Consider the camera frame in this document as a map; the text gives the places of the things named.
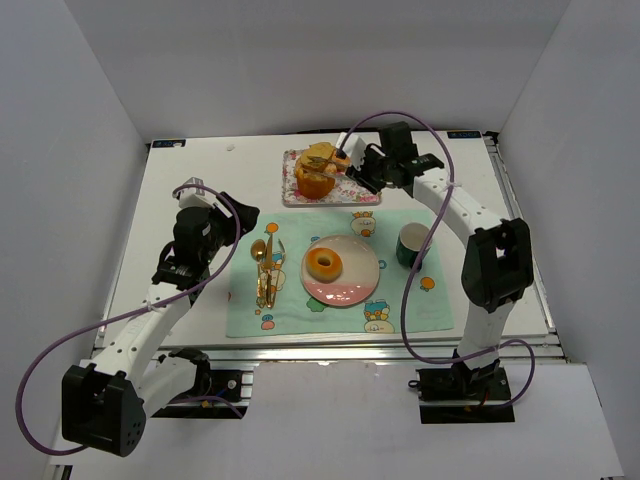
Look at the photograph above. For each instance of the metal serving tongs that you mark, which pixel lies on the metal serving tongs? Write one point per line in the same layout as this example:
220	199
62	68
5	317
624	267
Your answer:
330	172

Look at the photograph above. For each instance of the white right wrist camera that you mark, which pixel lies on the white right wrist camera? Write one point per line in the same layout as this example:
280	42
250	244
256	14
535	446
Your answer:
353	147

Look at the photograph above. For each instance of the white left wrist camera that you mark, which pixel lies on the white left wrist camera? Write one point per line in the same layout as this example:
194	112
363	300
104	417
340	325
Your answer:
192	196

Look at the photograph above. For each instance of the blue corner label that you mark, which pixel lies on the blue corner label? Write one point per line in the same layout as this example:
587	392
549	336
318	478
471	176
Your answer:
168	143
464	134

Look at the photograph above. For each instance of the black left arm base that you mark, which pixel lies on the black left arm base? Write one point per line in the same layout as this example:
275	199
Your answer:
210	390

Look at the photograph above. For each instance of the small round bun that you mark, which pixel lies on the small round bun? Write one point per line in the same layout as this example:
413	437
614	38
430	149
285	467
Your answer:
342	163

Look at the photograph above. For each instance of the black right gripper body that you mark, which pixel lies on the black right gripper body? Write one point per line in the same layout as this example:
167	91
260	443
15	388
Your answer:
364	171

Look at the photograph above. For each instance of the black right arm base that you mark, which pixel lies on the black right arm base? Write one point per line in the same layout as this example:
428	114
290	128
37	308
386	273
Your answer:
463	389

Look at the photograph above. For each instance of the floral rectangular tray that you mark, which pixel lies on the floral rectangular tray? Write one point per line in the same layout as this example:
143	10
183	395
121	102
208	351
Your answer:
345	192

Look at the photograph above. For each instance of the sliced herb bread piece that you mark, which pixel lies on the sliced herb bread piece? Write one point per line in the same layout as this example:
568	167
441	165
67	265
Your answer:
317	156

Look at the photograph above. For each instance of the dark green mug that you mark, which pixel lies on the dark green mug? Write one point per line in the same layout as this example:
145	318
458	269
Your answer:
409	242

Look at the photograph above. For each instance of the blue left corner label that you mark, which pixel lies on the blue left corner label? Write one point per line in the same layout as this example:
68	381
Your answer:
168	143

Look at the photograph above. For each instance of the mint cartoon placemat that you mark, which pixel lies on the mint cartoon placemat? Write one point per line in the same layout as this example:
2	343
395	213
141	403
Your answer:
296	312

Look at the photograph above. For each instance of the pink white ceramic plate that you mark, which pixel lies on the pink white ceramic plate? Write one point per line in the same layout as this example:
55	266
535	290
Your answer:
359	278

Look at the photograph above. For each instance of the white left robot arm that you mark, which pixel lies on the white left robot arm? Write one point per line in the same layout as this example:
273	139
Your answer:
105	404

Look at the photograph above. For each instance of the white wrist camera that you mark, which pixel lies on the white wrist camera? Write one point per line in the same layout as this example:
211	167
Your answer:
192	196
353	147

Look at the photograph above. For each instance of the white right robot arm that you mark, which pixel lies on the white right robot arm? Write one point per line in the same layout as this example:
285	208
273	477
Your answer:
498	263

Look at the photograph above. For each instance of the blue right corner label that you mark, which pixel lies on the blue right corner label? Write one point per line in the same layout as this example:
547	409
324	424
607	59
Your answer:
464	134

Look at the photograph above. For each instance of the gold knife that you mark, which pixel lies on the gold knife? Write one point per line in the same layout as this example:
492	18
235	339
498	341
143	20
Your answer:
268	267

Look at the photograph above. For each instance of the orange glazed donut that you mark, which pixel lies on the orange glazed donut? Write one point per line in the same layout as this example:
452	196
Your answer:
323	264

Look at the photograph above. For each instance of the large sugared bread loaf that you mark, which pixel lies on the large sugared bread loaf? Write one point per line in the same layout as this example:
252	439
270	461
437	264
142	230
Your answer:
312	186

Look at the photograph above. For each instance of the gold spoon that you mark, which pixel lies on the gold spoon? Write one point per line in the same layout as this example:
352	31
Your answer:
258	250

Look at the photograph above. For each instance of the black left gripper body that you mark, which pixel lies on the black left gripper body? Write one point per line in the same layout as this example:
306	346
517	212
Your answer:
233	220

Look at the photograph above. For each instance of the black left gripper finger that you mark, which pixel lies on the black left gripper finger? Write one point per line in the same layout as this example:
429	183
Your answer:
243	218
231	205

